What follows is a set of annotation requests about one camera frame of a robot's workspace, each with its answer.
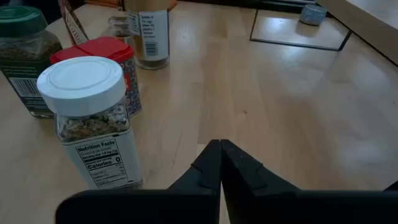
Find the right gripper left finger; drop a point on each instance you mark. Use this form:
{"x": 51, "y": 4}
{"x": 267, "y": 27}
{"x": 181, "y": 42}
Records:
{"x": 186, "y": 205}

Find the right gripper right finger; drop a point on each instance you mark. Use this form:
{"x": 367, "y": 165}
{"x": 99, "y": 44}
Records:
{"x": 280, "y": 208}

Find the white-lid bagel seasoning jar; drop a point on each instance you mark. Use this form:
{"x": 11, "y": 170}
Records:
{"x": 93, "y": 155}

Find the tan-lid tall spice jar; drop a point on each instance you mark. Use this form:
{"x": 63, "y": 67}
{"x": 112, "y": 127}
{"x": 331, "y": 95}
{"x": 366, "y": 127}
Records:
{"x": 152, "y": 34}

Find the red-lid smoked paprika tin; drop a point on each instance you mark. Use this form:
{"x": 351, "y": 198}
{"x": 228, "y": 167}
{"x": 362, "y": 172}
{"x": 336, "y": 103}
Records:
{"x": 105, "y": 48}

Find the small cork-top saffron jar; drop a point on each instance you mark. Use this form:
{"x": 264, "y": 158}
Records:
{"x": 119, "y": 28}

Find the taco seasoning foil packet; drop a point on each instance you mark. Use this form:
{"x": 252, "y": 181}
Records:
{"x": 73, "y": 28}

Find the green-lid oregano glass jar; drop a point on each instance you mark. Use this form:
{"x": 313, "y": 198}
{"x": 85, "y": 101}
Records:
{"x": 21, "y": 62}

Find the wooden shelf black metal legs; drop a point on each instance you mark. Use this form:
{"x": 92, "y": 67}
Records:
{"x": 373, "y": 25}

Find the small patterned candle tin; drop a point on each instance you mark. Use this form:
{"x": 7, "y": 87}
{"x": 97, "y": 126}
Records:
{"x": 312, "y": 15}

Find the black aluminium table frame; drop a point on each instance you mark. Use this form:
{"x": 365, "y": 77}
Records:
{"x": 280, "y": 4}

